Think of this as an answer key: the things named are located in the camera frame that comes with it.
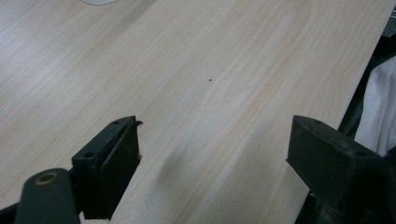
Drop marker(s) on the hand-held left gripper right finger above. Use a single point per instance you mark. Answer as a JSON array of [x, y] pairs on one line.
[[330, 158]]

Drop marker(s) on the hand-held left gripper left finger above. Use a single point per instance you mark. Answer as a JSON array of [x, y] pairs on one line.
[[107, 165]]

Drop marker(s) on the white cloth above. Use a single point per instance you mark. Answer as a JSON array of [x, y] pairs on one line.
[[378, 109]]

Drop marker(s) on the white round object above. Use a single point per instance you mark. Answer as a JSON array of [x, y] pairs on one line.
[[98, 1]]

